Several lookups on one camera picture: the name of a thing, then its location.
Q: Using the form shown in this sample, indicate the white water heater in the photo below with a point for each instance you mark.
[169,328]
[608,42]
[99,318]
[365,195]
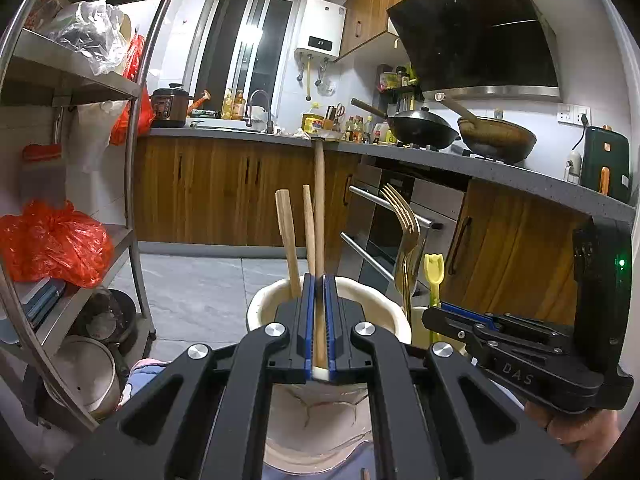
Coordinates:
[320,25]

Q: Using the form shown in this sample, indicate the hanging white plastic bag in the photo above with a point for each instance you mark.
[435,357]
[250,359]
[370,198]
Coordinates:
[95,135]

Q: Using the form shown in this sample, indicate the gold fork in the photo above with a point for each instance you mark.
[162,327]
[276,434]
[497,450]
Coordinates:
[406,230]

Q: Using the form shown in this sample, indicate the utensil block with scissors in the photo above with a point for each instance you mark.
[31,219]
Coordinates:
[332,117]

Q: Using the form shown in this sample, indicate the metal shelf rack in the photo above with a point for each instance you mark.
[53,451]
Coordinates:
[75,67]

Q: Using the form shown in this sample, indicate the row of condiment bottles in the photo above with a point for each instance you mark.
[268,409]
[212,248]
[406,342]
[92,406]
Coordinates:
[365,132]

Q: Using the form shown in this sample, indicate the wooden cabinets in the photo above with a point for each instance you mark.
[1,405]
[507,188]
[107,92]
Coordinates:
[367,15]
[210,190]

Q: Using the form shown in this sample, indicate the orange kitchen tool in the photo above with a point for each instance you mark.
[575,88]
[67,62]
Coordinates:
[202,100]

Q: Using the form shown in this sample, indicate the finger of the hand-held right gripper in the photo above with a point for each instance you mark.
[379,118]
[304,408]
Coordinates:
[450,325]
[465,310]

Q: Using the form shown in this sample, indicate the dark green air fryer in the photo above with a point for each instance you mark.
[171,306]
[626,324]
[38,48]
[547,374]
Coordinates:
[607,155]

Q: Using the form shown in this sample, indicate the white cooking pot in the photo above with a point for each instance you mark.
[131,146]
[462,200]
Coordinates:
[95,375]

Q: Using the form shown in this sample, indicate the large yellow oil bottle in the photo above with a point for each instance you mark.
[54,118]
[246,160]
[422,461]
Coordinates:
[312,122]

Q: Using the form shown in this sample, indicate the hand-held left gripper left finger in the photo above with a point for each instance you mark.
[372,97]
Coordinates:
[310,320]

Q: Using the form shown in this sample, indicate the metal sink faucet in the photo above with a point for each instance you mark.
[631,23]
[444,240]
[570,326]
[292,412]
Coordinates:
[260,92]

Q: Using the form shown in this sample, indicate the built-in steel oven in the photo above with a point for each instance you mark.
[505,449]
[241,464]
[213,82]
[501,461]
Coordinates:
[440,200]

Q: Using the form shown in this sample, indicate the stack of blue boxes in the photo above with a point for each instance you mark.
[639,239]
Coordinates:
[42,300]

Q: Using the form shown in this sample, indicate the white wall outlet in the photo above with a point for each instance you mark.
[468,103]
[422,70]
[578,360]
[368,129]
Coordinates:
[572,114]

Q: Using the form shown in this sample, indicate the black range hood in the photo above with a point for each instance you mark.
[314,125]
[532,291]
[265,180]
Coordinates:
[475,30]

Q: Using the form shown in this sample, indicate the small yellow liquid bottle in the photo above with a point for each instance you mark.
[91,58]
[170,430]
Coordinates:
[238,106]
[227,106]

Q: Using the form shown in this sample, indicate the kitchen window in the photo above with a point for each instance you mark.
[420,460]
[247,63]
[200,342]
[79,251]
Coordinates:
[225,45]

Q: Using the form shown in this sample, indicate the hanging red plastic bag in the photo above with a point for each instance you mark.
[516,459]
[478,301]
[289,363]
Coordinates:
[127,125]

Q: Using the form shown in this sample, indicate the person's right hand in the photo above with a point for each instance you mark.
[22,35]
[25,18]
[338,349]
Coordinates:
[575,427]

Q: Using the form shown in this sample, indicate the brown wok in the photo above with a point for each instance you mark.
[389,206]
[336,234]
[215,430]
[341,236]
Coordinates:
[497,140]

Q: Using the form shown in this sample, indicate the white floral ceramic utensil holder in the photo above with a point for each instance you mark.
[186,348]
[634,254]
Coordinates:
[385,317]

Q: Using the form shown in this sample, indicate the grey kitchen counter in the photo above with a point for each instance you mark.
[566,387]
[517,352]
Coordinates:
[500,172]

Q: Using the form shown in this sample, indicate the wall spice shelf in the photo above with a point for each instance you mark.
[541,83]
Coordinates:
[395,79]

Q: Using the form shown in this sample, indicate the clear plastic bag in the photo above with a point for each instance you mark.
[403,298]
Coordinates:
[90,30]

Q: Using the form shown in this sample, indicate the electric pressure cooker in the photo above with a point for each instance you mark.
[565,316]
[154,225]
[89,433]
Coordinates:
[167,107]

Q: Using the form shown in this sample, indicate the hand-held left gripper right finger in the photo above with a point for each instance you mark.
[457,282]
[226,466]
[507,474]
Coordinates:
[329,320]

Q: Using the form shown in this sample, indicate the wooden lower cabinets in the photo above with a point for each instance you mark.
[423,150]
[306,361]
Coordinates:
[210,190]

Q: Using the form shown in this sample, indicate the wooden upper cabinets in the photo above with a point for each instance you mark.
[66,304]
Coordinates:
[367,15]

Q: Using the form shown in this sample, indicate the yellow plastic utensil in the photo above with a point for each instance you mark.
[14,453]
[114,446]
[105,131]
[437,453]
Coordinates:
[434,272]

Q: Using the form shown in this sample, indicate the dark cooking pot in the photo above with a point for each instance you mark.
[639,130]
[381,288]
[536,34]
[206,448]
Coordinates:
[107,320]

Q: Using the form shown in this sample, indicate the black wok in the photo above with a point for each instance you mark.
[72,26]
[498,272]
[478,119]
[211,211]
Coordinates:
[425,130]

